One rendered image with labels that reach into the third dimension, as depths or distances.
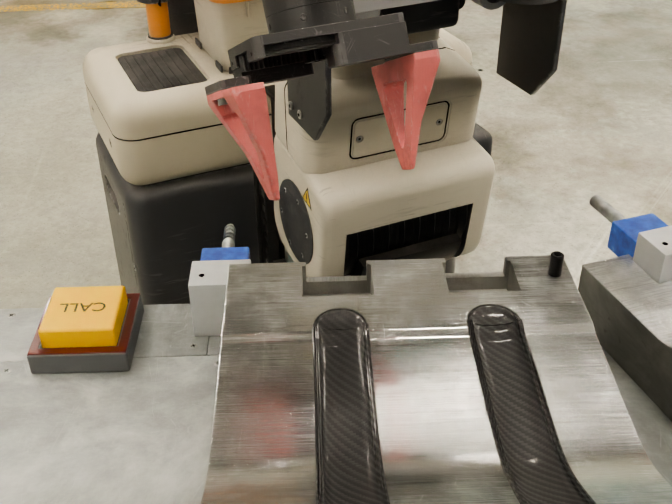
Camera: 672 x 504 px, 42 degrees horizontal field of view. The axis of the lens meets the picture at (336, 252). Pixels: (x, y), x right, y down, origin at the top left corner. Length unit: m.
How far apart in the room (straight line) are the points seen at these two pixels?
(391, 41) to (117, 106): 0.66
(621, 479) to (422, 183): 0.53
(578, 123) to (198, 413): 2.47
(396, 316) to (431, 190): 0.39
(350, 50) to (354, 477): 0.26
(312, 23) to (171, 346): 0.32
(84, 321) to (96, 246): 1.66
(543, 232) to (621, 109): 0.88
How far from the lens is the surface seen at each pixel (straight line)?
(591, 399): 0.59
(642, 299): 0.73
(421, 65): 0.57
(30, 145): 2.98
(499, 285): 0.70
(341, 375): 0.59
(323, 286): 0.68
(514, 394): 0.59
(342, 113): 0.94
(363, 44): 0.55
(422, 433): 0.55
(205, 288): 0.72
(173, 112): 1.16
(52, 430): 0.70
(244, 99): 0.52
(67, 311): 0.75
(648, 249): 0.76
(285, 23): 0.55
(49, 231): 2.50
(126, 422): 0.69
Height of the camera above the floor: 1.27
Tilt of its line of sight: 34 degrees down
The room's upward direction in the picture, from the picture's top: 1 degrees counter-clockwise
